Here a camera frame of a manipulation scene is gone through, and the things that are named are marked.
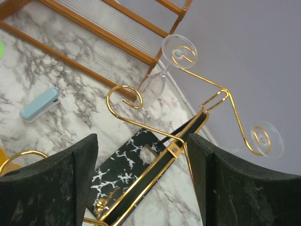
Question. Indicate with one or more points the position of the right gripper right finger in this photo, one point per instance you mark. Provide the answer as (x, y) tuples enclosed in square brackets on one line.
[(233, 192)]

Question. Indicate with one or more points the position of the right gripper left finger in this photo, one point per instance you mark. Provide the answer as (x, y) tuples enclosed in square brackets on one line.
[(51, 192)]

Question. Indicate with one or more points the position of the orange plastic goblet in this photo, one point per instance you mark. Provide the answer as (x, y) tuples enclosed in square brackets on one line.
[(9, 166)]

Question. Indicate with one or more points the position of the green plastic goblet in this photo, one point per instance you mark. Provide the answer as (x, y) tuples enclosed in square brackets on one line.
[(2, 47)]

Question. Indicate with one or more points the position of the wooden shelf rack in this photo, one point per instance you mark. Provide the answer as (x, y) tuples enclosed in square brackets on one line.
[(9, 7)]

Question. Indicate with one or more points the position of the light blue nail file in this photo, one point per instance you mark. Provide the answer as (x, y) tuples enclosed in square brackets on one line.
[(40, 105)]

